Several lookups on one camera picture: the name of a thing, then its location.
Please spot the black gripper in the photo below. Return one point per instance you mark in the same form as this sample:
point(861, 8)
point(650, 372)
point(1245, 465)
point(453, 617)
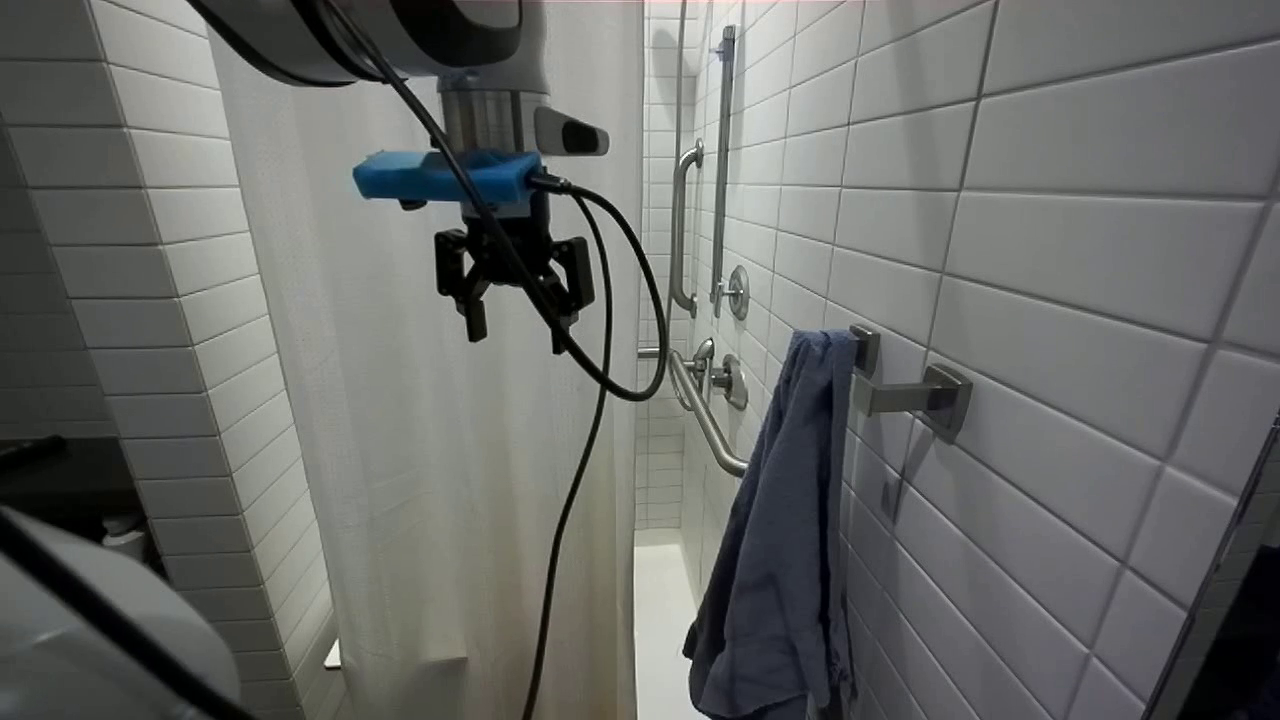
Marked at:
point(513, 261)

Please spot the white shower curtain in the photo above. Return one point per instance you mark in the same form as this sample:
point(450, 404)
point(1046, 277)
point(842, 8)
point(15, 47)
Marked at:
point(403, 465)

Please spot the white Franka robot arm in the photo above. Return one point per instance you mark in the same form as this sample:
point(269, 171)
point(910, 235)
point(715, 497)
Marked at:
point(403, 34)

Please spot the round chrome shower knob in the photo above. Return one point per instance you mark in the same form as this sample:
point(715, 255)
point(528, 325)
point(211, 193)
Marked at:
point(738, 294)

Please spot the metal shower slide bar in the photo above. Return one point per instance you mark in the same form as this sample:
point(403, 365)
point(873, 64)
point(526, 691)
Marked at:
point(723, 160)

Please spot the short upright grab bar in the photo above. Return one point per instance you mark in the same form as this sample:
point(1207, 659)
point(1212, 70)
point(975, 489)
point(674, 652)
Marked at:
point(685, 224)

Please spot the long metal grab bar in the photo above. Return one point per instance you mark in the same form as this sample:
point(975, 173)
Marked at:
point(705, 426)

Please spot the white bathtub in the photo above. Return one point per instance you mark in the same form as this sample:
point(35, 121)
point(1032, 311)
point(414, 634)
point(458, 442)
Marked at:
point(660, 625)

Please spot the blue hanging towel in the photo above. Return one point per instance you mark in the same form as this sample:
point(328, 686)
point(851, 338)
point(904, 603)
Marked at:
point(782, 535)

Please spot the metal towel bar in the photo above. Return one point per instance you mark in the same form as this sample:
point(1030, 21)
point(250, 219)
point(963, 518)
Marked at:
point(945, 397)

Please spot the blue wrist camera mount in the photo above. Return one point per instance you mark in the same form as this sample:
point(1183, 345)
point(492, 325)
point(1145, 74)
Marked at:
point(443, 179)

